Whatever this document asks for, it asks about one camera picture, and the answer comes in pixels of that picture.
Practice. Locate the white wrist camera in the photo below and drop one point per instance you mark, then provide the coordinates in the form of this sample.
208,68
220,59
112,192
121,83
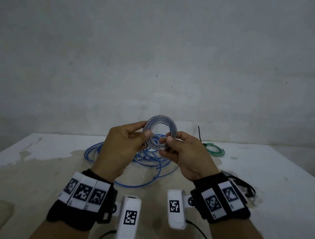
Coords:
129,216
176,206

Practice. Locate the black wristband with markers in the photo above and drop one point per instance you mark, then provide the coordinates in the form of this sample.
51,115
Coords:
221,199
81,199

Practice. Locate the person's left hand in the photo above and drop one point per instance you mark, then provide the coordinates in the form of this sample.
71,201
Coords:
115,150

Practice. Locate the person's right hand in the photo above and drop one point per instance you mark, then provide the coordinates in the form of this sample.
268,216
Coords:
192,157

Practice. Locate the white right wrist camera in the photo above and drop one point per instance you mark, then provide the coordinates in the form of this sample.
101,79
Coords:
176,206

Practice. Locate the black left wristband with markers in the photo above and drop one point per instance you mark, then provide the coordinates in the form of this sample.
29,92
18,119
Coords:
81,199

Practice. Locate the black right wristband with markers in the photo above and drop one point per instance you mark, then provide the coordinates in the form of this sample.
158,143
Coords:
221,199

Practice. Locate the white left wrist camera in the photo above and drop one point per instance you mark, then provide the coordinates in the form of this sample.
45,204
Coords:
129,216

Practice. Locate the bundle of black cable ties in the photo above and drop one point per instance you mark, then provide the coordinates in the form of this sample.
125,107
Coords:
248,188

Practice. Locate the single black zip tie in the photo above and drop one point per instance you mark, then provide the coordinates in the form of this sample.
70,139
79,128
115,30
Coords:
199,134

